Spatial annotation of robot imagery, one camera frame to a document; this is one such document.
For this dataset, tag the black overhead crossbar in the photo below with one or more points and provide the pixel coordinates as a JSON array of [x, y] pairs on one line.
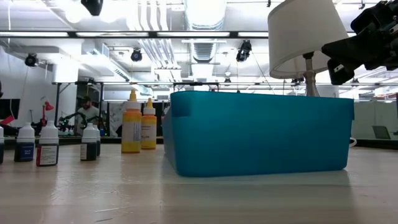
[[152, 34]]

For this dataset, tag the red slanted object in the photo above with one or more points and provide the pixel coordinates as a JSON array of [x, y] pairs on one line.
[[7, 120]]

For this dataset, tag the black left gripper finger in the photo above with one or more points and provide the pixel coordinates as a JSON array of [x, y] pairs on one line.
[[92, 7]]

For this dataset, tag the person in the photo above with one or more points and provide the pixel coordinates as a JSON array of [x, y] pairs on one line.
[[88, 112]]

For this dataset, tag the background robot arms green lights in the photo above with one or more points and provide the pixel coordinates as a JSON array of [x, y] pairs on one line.
[[66, 119]]

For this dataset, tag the white shade silver table lamp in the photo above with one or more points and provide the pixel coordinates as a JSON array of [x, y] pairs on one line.
[[298, 31]]

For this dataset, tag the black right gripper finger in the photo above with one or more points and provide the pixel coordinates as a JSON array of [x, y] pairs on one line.
[[340, 74], [368, 18]]

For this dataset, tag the black background rack frame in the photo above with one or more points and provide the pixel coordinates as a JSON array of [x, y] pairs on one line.
[[57, 102]]

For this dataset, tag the small blue food coloring bottle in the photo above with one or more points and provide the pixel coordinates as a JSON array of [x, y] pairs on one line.
[[25, 152]]

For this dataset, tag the small red food coloring bottle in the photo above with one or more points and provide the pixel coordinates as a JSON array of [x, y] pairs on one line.
[[47, 155]]

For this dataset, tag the small dark food coloring bottle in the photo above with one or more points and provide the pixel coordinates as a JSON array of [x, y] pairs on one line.
[[88, 152], [1, 149]]

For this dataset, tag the grey green partition panel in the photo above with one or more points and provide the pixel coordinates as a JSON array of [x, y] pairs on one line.
[[370, 115]]

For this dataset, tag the large yellow food coloring bottle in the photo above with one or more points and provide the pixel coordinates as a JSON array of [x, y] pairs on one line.
[[131, 130], [150, 133]]

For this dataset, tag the black monitor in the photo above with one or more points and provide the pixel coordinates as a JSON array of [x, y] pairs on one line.
[[9, 109]]

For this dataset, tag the black ceiling spotlight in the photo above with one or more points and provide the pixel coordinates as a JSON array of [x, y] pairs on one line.
[[136, 55], [31, 59], [244, 50]]

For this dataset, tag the black aluminium table frame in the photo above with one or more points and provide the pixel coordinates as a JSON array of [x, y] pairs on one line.
[[109, 140]]

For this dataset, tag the blue plastic bin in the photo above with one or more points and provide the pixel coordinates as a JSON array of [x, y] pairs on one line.
[[258, 133]]

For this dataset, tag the red desk lamp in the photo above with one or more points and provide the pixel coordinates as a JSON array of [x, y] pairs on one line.
[[48, 106]]

